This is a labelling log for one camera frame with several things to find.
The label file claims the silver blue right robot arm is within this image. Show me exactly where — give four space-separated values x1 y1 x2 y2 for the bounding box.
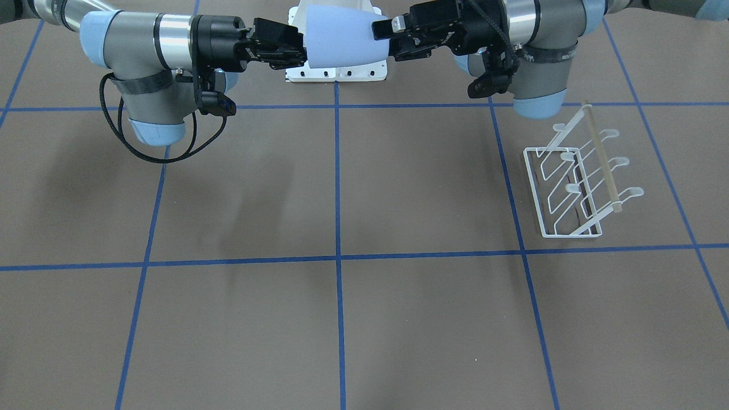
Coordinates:
2 1 307 147

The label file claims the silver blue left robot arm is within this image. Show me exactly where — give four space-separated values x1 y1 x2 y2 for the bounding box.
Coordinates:
371 1 727 119

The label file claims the white wire cup holder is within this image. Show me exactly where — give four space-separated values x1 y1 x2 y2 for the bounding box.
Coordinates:
522 101 645 239

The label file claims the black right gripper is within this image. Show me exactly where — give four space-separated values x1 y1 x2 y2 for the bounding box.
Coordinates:
191 15 308 73

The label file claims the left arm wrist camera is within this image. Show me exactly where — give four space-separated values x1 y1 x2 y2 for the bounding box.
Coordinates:
467 47 520 99

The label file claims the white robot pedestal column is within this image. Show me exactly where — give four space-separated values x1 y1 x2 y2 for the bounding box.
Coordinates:
285 1 388 83

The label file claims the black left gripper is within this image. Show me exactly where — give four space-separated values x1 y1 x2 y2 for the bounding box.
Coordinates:
372 1 507 62

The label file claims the light blue cup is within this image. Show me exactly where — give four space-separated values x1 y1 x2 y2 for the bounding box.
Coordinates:
304 3 390 68

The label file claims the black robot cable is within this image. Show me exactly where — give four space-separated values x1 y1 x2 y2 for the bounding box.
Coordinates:
99 71 228 165

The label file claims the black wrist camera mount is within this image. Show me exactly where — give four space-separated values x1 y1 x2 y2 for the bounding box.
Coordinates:
193 68 237 118

